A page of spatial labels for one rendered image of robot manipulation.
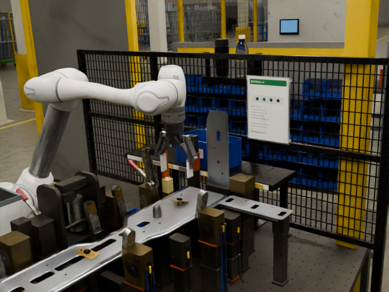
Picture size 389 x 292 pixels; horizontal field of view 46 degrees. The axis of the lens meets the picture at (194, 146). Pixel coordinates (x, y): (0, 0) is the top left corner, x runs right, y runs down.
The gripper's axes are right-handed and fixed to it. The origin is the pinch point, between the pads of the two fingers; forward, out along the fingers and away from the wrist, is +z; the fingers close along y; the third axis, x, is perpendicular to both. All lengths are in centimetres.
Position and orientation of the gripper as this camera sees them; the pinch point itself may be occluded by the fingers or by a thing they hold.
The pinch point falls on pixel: (176, 171)
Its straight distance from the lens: 183.3
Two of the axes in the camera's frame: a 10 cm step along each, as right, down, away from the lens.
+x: 6.2, -2.5, 7.5
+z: 0.4, 9.6, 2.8
